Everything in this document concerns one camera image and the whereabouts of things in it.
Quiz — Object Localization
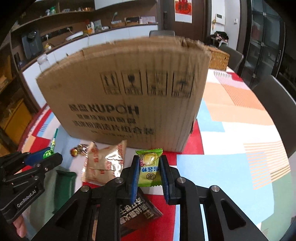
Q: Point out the dark green sachet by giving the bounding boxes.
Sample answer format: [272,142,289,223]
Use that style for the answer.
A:
[53,170,77,214]

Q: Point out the black cracker packet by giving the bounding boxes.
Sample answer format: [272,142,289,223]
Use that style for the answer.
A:
[119,187,163,237]

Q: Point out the grey chair right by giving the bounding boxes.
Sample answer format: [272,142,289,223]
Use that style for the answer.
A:
[252,75,296,157]

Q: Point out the gold snack packet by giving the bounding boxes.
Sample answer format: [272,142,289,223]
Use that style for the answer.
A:
[81,140,127,185]

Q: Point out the red gold wrapped candy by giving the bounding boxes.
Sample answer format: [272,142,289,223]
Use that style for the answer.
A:
[70,144,89,157]

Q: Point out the brown cardboard box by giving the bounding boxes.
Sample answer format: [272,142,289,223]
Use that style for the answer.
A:
[37,36,211,152]

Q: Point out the green lollipop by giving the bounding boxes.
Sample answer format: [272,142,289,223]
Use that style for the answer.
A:
[43,129,58,159]

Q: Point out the colourful patterned tablecloth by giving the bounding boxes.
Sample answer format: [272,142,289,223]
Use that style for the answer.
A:
[21,68,295,240]

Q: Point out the black coffee machine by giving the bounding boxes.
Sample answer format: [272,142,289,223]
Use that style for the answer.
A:
[22,30,44,60]

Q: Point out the dark grey chair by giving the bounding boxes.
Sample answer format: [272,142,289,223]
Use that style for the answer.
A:
[149,30,175,37]

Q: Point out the orange drink bottle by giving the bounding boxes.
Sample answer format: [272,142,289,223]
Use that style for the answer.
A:
[37,54,51,72]

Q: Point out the green yellow candy packet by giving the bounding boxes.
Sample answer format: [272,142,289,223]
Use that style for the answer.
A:
[135,149,163,187]

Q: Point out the person's left hand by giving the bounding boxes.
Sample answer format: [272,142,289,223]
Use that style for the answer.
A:
[13,215,27,238]

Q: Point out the wicker basket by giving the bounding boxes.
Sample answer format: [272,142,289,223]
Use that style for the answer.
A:
[208,47,230,71]

